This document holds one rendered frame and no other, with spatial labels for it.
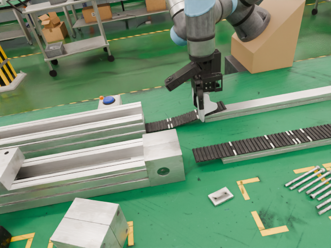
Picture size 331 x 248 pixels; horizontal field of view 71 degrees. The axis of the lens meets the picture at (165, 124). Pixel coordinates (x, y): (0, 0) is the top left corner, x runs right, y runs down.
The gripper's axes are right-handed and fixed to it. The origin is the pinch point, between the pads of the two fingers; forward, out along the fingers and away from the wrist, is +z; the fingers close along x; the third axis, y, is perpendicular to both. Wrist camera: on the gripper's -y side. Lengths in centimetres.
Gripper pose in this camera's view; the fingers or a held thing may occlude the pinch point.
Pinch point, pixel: (197, 112)
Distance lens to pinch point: 78.0
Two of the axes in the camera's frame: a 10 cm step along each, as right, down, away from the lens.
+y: 9.8, -1.8, 0.1
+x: -1.2, -5.9, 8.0
